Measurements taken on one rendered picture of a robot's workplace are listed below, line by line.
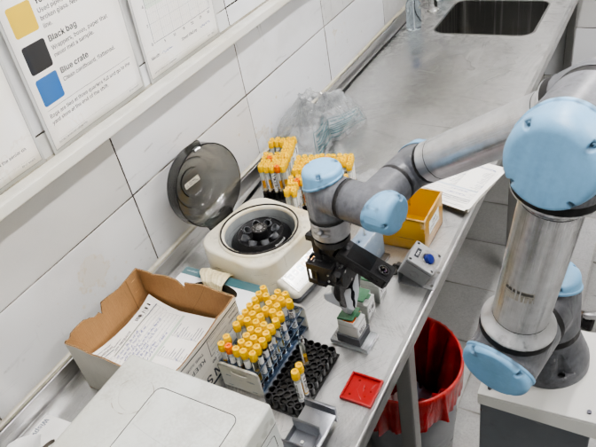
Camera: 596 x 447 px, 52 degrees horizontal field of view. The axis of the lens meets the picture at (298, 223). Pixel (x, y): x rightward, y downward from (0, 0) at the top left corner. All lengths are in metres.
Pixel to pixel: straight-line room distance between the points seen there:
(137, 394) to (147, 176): 0.69
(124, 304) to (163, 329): 0.12
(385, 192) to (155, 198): 0.73
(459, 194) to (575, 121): 1.02
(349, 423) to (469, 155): 0.56
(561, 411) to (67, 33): 1.17
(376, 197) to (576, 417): 0.52
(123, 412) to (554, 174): 0.68
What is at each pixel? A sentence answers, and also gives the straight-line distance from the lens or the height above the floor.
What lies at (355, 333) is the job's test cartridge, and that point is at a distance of 1.33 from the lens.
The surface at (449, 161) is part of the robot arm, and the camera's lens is 1.04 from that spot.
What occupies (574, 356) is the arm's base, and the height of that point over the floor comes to 0.97.
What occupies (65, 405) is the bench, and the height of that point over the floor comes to 0.88.
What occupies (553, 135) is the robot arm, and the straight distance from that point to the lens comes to 0.74.
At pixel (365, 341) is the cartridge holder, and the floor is 0.89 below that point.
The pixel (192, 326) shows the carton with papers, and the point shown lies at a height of 0.94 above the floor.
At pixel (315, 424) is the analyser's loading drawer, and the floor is 0.92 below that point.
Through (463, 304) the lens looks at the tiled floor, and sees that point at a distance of 2.66.
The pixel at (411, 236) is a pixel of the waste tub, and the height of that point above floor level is 0.92.
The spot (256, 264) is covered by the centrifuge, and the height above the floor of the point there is 0.99.
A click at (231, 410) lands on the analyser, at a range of 0.94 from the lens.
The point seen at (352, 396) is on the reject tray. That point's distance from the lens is 1.29.
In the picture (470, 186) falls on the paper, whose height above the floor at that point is 0.89.
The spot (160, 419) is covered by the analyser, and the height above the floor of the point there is 1.18.
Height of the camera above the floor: 1.91
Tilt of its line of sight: 37 degrees down
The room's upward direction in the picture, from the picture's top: 12 degrees counter-clockwise
